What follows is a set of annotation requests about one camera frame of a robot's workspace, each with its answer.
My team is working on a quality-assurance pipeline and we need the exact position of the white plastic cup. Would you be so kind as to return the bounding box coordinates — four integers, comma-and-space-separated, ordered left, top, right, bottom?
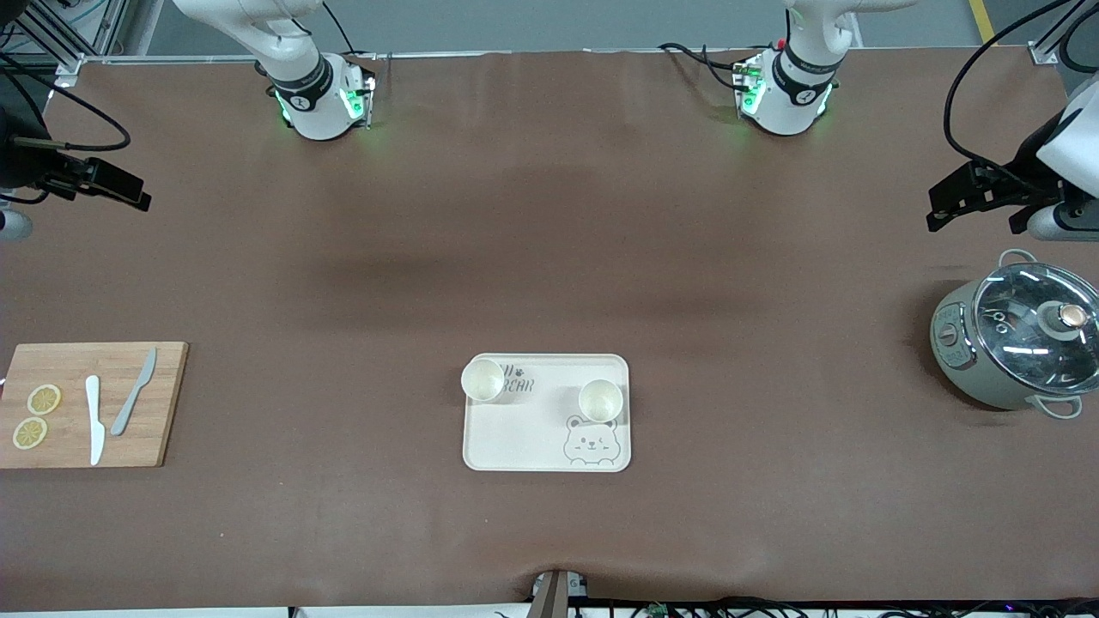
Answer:
461, 358, 506, 404
578, 379, 623, 423

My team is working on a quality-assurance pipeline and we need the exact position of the cream tray with bear print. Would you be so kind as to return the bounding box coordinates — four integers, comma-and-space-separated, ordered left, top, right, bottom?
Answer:
463, 353, 632, 473

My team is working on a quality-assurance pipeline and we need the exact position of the grey pot glass lid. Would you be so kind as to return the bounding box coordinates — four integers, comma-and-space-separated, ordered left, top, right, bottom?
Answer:
930, 249, 1099, 420

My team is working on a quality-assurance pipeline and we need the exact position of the grey plastic knife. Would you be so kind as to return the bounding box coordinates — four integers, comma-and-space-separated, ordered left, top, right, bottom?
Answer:
110, 347, 159, 437

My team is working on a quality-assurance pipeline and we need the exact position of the wooden cutting board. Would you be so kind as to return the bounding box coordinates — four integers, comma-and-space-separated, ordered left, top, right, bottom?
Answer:
0, 342, 190, 470

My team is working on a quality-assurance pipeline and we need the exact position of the white plastic knife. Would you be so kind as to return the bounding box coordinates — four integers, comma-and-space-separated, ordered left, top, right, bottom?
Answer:
84, 375, 106, 467

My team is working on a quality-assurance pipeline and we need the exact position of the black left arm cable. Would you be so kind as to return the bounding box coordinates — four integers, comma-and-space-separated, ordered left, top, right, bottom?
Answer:
942, 0, 1099, 173

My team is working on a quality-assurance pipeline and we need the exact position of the aluminium frame post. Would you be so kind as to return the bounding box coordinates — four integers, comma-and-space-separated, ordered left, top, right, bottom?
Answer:
1030, 0, 1099, 65
0, 0, 130, 87

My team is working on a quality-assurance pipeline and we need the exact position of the black right base cable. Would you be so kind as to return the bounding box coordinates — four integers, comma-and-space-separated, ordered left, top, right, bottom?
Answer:
322, 0, 360, 57

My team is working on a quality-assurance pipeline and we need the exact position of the black base cable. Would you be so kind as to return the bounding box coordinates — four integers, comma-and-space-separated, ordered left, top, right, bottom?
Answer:
659, 43, 752, 91
322, 0, 360, 57

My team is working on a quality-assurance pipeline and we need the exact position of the black left base cable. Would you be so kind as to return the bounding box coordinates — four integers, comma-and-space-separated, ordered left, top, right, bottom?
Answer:
659, 43, 752, 91

